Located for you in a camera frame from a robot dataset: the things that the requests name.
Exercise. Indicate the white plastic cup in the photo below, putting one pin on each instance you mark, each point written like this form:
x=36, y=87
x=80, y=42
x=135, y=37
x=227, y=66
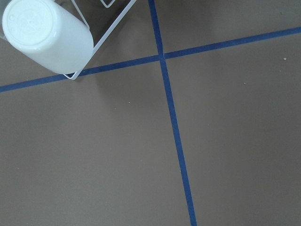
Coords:
x=48, y=34

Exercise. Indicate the white wire rack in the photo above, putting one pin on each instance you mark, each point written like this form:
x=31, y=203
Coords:
x=75, y=75

